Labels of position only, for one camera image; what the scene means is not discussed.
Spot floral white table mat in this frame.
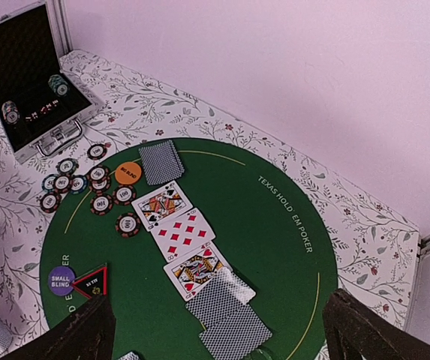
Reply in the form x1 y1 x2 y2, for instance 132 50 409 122
0 50 419 349

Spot red dice row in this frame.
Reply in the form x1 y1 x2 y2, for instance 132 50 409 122
24 100 59 123

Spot eight of diamonds card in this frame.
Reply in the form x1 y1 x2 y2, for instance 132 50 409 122
152 208 215 263

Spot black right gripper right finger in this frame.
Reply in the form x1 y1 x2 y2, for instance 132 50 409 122
323 289 430 360

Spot black triangular marker tag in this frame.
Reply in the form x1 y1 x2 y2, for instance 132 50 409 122
72 263 108 299

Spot poker chip row front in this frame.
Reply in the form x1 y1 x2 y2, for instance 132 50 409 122
2 100 20 125

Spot aluminium poker chip case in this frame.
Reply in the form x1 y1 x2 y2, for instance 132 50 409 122
0 1 101 164

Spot orange big blind button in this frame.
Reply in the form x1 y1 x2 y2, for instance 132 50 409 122
115 161 143 185

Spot face-down board card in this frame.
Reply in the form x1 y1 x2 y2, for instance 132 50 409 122
199 304 272 360
185 267 256 329

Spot round green poker mat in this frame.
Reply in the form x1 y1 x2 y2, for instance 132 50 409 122
40 138 338 359

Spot poker chip row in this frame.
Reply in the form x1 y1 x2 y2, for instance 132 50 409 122
2 100 20 125
48 74 69 97

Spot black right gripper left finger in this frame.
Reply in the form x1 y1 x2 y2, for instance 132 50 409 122
3 295 116 360

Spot black white poker chip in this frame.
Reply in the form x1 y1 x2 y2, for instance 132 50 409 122
115 212 141 238
90 193 114 216
40 192 62 214
86 164 110 184
113 184 137 206

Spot right aluminium frame post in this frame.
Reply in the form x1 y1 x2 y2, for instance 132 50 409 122
403 234 430 332

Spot king of hearts card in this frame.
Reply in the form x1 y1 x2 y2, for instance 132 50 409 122
164 241 233 302

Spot poker chip row rear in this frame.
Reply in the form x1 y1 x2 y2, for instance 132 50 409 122
48 74 69 97

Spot blue small blind button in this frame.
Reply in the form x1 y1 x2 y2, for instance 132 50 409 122
48 265 76 296

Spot single blue playing card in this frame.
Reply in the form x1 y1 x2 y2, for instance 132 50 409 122
139 139 185 186

